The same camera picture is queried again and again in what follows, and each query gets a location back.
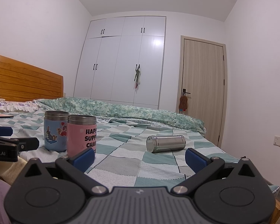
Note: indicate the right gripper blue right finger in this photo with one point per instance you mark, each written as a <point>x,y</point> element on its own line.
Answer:
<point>205,169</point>

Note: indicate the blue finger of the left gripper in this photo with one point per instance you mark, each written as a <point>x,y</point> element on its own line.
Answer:
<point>6,131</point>

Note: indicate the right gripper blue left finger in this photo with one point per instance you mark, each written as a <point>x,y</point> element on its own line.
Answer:
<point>72,169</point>

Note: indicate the stainless steel cup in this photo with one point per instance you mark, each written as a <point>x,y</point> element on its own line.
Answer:
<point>157,144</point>

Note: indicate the blue cartoon cup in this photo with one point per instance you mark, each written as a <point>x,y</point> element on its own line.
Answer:
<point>55,130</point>

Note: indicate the red black phone on bed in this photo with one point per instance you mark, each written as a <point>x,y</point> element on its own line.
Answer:
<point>6,116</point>

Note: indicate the purple floral pillow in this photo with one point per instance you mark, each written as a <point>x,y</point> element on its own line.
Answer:
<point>25,107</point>

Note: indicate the green floral duvet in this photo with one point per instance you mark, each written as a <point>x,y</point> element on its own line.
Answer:
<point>102,109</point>

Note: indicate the wooden headboard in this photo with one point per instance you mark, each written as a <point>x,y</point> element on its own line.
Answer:
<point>22,82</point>

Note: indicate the beige wooden door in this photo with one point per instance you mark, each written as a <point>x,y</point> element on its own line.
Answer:
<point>203,73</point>

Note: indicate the white wardrobe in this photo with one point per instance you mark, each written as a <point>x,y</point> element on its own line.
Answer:
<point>112,50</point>

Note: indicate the pink happy supply chain cup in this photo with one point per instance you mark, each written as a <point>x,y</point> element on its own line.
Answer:
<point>81,133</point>

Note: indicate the brown plush toy on handle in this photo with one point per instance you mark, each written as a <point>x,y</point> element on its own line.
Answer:
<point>183,103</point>

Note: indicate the black door handle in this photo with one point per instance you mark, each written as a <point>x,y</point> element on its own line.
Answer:
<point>184,92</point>

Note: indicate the charm hanging on wardrobe handle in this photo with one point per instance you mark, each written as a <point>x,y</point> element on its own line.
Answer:
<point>137,77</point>

